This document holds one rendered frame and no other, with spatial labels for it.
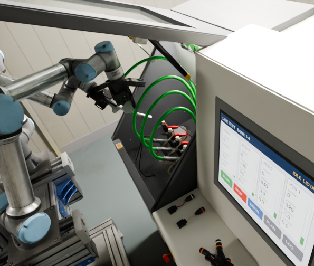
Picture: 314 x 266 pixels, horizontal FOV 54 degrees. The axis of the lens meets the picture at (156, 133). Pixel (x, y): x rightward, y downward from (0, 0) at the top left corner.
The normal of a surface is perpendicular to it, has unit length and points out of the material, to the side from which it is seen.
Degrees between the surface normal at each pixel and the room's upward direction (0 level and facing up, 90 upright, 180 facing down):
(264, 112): 76
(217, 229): 0
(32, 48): 90
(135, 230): 0
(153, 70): 90
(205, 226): 0
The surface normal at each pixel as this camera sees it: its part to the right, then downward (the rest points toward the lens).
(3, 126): 0.74, 0.07
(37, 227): 0.76, 0.30
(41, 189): -0.30, -0.76
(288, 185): -0.92, 0.26
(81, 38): 0.36, 0.47
